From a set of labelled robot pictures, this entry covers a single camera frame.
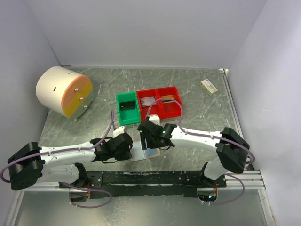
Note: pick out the red bin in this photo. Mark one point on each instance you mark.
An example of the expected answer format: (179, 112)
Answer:
(156, 108)
(170, 110)

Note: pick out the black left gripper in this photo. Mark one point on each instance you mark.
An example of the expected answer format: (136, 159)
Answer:
(125, 156)

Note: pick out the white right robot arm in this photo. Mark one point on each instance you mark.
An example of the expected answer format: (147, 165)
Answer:
(230, 147)

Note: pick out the red bin middle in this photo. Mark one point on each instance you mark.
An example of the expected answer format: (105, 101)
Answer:
(156, 108)

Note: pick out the green plastic bin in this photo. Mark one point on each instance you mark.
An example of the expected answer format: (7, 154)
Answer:
(130, 116)

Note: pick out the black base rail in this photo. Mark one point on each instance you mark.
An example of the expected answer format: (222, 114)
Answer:
(158, 183)

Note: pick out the small white cardboard box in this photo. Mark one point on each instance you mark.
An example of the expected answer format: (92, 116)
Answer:
(207, 86)

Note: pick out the red bin right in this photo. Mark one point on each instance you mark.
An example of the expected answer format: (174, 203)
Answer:
(170, 110)

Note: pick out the white cylinder with orange face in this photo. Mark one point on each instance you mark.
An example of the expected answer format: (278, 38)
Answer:
(64, 91)

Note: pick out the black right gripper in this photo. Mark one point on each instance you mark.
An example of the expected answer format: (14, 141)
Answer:
(146, 143)

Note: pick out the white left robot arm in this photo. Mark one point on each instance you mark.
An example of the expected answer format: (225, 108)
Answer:
(34, 164)

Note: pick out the tan card holder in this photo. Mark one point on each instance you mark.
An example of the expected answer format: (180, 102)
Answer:
(139, 154)

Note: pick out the black credit card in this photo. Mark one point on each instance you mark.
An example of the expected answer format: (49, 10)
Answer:
(127, 105)

